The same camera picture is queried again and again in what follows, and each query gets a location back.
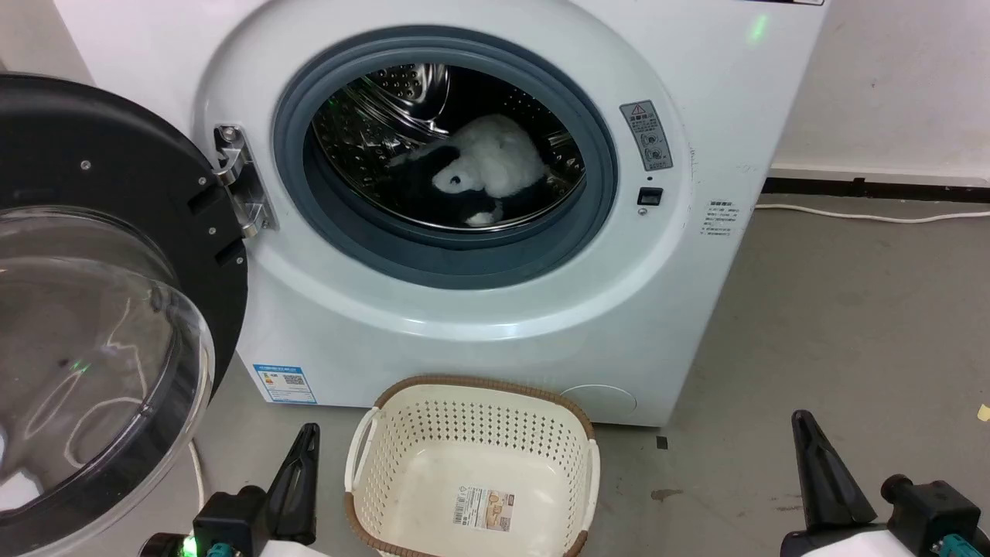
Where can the stainless steel washer drum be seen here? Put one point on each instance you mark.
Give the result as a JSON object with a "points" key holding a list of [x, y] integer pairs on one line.
{"points": [[363, 131]]}

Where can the black door latch slot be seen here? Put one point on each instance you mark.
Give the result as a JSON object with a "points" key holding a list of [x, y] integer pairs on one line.
{"points": [[650, 196]]}

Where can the grey rubber door gasket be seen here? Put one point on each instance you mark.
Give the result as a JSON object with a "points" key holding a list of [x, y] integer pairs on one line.
{"points": [[433, 263]]}

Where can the small printed text label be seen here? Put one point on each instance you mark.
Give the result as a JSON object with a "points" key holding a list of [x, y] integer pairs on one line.
{"points": [[721, 218]]}

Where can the basket product label sticker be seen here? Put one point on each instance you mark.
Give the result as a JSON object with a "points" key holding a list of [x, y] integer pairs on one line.
{"points": [[483, 509]]}

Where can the cream perforated laundry basket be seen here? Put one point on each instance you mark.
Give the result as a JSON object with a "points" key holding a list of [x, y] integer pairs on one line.
{"points": [[433, 480]]}

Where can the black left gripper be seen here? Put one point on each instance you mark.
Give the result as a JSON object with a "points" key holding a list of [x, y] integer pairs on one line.
{"points": [[232, 522]]}

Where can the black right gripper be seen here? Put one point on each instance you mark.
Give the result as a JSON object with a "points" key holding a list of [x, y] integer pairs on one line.
{"points": [[940, 518]]}

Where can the black round washer door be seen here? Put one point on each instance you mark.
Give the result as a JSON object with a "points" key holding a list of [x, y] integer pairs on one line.
{"points": [[116, 139]]}

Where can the chrome door hinge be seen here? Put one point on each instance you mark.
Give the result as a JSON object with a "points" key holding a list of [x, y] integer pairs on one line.
{"points": [[244, 189]]}

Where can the black and white plush toy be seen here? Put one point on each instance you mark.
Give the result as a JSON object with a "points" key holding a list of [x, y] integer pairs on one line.
{"points": [[495, 155]]}

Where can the black baseboard strip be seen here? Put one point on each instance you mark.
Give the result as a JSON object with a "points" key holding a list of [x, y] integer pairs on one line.
{"points": [[889, 189]]}

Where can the round filter cover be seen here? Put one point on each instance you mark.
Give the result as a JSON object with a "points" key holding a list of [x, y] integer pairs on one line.
{"points": [[599, 402]]}

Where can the white front-load washing machine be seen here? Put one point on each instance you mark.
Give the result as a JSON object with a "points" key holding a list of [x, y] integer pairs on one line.
{"points": [[657, 309]]}

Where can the blue energy label sticker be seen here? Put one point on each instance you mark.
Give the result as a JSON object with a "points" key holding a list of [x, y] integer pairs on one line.
{"points": [[285, 384]]}

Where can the grey warning sticker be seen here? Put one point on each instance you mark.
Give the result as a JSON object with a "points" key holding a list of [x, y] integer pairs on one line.
{"points": [[646, 135]]}

